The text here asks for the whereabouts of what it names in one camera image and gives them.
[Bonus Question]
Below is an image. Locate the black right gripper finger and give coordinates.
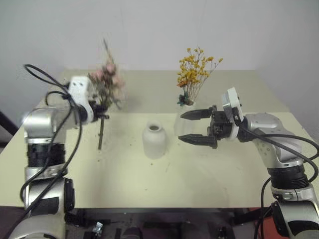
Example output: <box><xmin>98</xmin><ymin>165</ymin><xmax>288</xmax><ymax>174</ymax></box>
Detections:
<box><xmin>180</xmin><ymin>107</ymin><xmax>214</xmax><ymax>121</ymax></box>
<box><xmin>177</xmin><ymin>133</ymin><xmax>218</xmax><ymax>150</ymax></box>

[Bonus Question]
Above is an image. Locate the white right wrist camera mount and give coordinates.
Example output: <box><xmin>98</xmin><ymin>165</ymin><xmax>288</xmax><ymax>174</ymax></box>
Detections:
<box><xmin>221</xmin><ymin>87</ymin><xmax>246</xmax><ymax>141</ymax></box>

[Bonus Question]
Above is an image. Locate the dark rounded shape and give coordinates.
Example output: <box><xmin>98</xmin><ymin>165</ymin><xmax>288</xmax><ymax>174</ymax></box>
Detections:
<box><xmin>122</xmin><ymin>225</ymin><xmax>143</xmax><ymax>239</ymax></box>

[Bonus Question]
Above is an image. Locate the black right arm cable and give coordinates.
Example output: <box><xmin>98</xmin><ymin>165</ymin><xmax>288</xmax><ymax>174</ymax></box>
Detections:
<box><xmin>234</xmin><ymin>117</ymin><xmax>319</xmax><ymax>239</ymax></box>

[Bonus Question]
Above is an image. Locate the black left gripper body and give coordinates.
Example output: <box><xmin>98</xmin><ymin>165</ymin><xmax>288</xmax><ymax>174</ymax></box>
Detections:
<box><xmin>90</xmin><ymin>100</ymin><xmax>107</xmax><ymax>122</ymax></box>

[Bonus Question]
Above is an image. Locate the white vase with narrow neck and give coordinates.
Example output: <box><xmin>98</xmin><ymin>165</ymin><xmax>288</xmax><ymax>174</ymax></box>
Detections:
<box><xmin>142</xmin><ymin>119</ymin><xmax>167</xmax><ymax>160</ymax></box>

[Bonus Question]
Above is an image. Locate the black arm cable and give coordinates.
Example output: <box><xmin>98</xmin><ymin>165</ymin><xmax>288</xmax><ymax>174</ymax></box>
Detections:
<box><xmin>234</xmin><ymin>117</ymin><xmax>319</xmax><ymax>239</ymax></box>
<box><xmin>20</xmin><ymin>64</ymin><xmax>84</xmax><ymax>212</ymax></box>

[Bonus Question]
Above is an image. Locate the yellow flower bouquet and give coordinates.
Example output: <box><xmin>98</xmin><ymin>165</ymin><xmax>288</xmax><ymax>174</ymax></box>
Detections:
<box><xmin>176</xmin><ymin>46</ymin><xmax>224</xmax><ymax>107</ymax></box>

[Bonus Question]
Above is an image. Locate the white vase with wide body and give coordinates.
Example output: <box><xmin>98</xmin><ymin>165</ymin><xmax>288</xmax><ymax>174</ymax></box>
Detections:
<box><xmin>173</xmin><ymin>101</ymin><xmax>198</xmax><ymax>136</ymax></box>

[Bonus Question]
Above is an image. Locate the small silver metal clamp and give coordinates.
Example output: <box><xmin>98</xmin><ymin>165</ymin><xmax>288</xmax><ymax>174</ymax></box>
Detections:
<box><xmin>92</xmin><ymin>221</ymin><xmax>104</xmax><ymax>235</ymax></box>

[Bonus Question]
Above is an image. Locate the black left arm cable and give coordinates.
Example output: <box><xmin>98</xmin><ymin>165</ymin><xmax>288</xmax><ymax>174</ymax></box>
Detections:
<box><xmin>20</xmin><ymin>64</ymin><xmax>84</xmax><ymax>212</ymax></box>

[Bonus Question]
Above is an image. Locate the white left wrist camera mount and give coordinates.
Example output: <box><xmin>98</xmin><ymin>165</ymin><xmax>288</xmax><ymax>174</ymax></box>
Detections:
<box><xmin>66</xmin><ymin>76</ymin><xmax>95</xmax><ymax>123</ymax></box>

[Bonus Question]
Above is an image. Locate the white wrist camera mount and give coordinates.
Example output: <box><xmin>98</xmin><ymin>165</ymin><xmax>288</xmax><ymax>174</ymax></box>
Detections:
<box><xmin>221</xmin><ymin>87</ymin><xmax>246</xmax><ymax>141</ymax></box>
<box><xmin>66</xmin><ymin>76</ymin><xmax>95</xmax><ymax>123</ymax></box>

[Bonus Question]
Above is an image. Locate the pink flower bouquet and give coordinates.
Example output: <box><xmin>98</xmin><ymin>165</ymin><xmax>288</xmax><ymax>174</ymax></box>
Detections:
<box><xmin>87</xmin><ymin>37</ymin><xmax>127</xmax><ymax>150</ymax></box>

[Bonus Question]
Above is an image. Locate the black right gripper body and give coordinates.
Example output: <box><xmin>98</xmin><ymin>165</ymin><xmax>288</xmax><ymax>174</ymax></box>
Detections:
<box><xmin>206</xmin><ymin>105</ymin><xmax>237</xmax><ymax>145</ymax></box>

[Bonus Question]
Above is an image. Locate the black table frame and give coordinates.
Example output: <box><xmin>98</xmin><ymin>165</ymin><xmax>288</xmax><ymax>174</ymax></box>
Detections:
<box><xmin>63</xmin><ymin>207</ymin><xmax>276</xmax><ymax>239</ymax></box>

